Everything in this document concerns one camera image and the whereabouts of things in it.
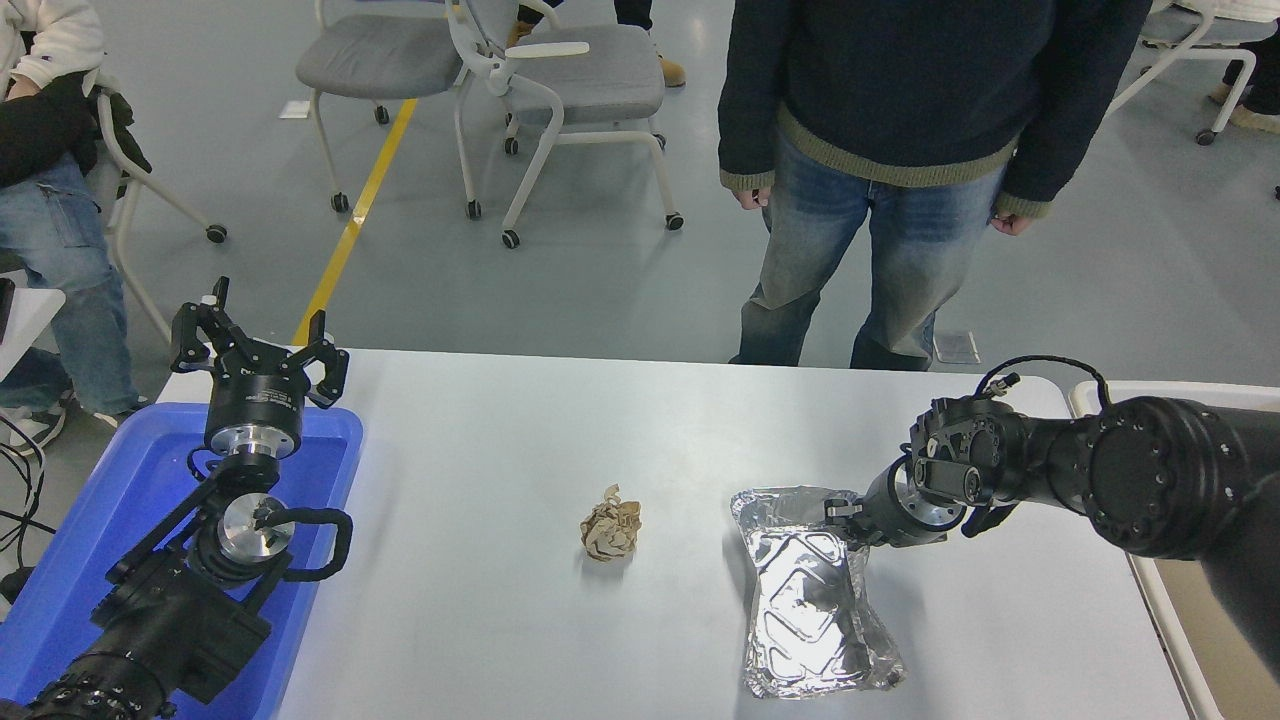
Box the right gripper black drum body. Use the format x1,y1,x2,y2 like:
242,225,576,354
847,465,938,550

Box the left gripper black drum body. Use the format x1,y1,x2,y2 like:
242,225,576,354
206,350,307,436

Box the silver foil tray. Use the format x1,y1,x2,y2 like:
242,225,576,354
730,485,907,700

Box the seated person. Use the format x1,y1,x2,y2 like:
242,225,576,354
0,0,151,456

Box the blue plastic tray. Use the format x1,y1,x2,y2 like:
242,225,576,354
0,402,364,720

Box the small white side table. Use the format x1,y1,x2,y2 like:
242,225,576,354
0,285,67,383

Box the crumpled tan paper ball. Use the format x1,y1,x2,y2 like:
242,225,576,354
580,484,642,562

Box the black garment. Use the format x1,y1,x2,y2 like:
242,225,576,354
0,70,153,191

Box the grey seat chair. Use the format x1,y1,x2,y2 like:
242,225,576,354
296,0,483,219

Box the large pale bin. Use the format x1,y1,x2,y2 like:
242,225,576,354
1068,380,1280,720

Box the grey chair with armrests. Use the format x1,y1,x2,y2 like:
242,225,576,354
445,0,685,250

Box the standing person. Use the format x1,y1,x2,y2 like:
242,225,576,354
718,0,1153,371

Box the person with dark trousers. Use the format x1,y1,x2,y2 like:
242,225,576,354
1208,28,1280,137

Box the white chair with castors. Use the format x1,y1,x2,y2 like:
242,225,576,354
1105,0,1280,147

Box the white frame chair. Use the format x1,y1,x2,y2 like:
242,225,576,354
85,70,228,346

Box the black floor cables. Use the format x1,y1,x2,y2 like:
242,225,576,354
0,412,49,606

